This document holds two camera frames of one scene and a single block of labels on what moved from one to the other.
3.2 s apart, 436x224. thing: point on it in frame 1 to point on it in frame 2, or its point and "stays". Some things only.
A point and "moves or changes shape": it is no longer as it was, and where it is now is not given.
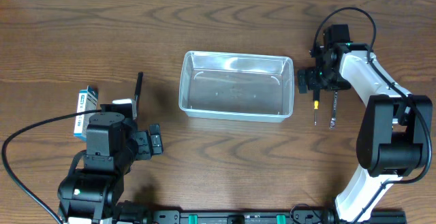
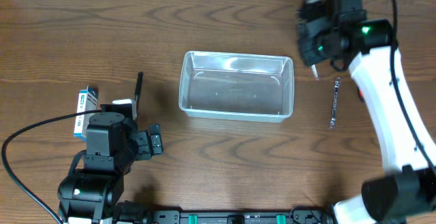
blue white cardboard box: x=87 y=101 stays
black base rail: x=301 y=215 stays
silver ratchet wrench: x=332 y=122 stays
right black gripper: x=322 y=85 to x=307 y=47
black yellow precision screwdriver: x=316 y=99 moves or changes shape
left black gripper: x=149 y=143 stays
